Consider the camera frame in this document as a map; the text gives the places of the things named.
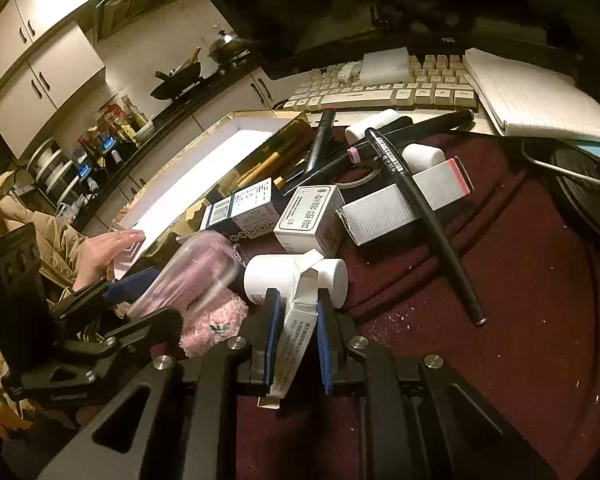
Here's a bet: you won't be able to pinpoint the black pen with pink cap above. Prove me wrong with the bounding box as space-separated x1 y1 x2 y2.
280 147 366 196

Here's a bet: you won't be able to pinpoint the black marker with red tip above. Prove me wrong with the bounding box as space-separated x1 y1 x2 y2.
306 107 337 171

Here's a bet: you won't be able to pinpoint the person's left hand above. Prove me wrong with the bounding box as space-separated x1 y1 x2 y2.
74 229 147 291

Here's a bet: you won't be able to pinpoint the steel cooking pot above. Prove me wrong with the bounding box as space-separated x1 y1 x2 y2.
207 30 246 66

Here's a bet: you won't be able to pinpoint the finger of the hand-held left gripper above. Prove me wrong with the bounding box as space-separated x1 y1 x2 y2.
50 267 161 321
62 306 186 366

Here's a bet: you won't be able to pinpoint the black wok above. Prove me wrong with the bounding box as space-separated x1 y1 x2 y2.
150 60 203 101

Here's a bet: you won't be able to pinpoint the black kitchen countertop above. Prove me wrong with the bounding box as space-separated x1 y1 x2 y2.
30 60 261 231

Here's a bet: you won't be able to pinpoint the long thin black pen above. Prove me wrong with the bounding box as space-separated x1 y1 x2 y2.
364 127 487 327

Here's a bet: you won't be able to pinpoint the group of condiment bottles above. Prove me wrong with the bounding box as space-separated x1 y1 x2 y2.
77 95 151 153

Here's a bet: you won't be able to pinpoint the teal book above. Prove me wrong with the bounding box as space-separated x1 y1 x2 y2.
570 140 600 161

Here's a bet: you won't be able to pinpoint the roll of tape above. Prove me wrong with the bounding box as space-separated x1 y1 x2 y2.
337 162 381 191

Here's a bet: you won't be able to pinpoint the small white plastic bottle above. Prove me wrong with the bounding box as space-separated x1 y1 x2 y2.
401 143 447 175

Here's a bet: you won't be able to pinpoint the beige computer keyboard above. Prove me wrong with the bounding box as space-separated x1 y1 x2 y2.
272 52 481 113

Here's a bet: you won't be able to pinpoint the pink fluffy cloth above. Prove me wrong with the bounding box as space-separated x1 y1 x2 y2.
180 292 249 358

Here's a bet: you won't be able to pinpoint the black and white box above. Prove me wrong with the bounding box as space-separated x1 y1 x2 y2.
200 178 281 241

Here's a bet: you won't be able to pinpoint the range hood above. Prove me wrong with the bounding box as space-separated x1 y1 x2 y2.
95 0 196 43

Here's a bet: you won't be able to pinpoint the white wall cabinets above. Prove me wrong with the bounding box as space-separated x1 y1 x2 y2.
0 0 181 161

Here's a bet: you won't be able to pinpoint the large white plastic bottle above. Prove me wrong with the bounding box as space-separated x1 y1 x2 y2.
243 254 348 308

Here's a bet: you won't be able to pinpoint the black lamp base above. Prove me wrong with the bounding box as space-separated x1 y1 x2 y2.
520 105 600 246

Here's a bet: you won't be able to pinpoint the black computer monitor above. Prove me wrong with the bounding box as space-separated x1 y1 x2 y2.
177 0 600 81

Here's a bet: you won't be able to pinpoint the white medicine carton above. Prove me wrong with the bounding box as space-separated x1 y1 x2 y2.
273 185 348 258

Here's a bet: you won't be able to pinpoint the gold-rimmed gift box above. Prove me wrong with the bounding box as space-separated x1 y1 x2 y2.
111 109 316 281

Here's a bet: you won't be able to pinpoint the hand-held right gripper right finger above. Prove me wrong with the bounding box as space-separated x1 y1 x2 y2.
316 287 546 480

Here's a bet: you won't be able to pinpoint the narrow white carton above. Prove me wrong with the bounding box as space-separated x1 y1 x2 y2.
257 249 326 408

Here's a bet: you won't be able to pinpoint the person's left forearm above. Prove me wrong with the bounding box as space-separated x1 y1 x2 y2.
0 170 106 291

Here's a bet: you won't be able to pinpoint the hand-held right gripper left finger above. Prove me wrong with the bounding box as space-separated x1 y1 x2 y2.
37 287 283 480

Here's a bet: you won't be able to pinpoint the white foam block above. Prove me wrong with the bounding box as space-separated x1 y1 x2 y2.
360 47 412 86

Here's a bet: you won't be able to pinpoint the white squared notepad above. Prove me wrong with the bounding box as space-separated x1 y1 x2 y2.
462 47 600 141

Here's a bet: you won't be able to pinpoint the white base cabinets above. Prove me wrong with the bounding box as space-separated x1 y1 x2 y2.
70 67 291 231

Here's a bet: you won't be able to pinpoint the dish rack with white plates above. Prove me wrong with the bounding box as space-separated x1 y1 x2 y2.
27 137 81 206

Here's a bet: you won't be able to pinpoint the silver carton with red stripe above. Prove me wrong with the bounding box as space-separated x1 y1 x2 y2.
336 156 476 247

